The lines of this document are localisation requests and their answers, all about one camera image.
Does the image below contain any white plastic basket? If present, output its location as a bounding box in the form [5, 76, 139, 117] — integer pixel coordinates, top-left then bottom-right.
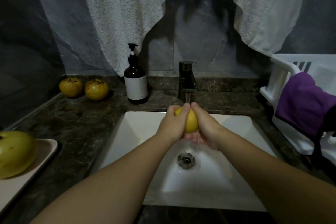
[260, 54, 336, 167]

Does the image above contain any person's right hand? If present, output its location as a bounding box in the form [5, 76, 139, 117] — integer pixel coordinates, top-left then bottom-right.
[185, 102, 235, 151]

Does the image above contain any beige plastic tray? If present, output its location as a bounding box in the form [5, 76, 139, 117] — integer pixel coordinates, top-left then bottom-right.
[0, 138, 59, 214]

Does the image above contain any person's left hand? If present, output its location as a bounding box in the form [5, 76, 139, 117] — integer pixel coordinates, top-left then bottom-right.
[155, 103, 192, 146]

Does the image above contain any metal sink drain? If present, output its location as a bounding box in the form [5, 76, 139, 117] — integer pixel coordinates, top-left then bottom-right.
[177, 152, 196, 170]

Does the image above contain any dark soap pump bottle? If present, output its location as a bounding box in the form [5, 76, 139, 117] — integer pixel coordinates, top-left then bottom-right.
[123, 43, 149, 105]

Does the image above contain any person's left forearm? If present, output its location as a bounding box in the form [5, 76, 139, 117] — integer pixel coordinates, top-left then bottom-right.
[29, 131, 168, 224]

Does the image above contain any spotted yellow apple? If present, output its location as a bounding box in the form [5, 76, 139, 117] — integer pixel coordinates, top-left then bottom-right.
[0, 130, 37, 179]
[175, 106, 200, 134]

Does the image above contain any group of yellow apples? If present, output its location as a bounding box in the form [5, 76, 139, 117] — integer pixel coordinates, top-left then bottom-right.
[59, 77, 110, 101]

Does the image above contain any white hanging towel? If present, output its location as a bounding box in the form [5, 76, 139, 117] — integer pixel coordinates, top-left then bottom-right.
[72, 0, 310, 77]

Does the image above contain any white sink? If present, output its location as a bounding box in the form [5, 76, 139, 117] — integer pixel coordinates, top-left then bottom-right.
[100, 111, 279, 212]

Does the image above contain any person's right forearm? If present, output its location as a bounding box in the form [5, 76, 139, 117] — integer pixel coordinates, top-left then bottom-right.
[222, 133, 336, 224]

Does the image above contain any purple cloth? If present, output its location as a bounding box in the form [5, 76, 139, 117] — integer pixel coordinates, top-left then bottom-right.
[275, 71, 336, 139]

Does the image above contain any black faucet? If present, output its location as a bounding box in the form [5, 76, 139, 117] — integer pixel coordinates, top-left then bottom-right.
[178, 61, 198, 104]

